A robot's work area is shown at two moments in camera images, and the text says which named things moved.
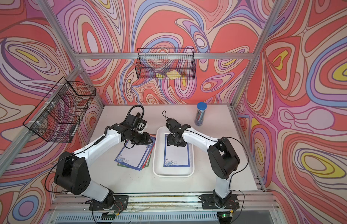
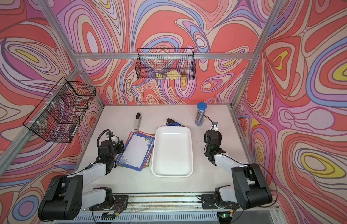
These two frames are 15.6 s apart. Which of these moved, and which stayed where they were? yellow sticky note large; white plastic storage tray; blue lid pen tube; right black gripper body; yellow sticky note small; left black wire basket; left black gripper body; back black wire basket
Moved: right black gripper body; left black gripper body
Stayed: back black wire basket; white plastic storage tray; left black wire basket; yellow sticky note large; yellow sticky note small; blue lid pen tube
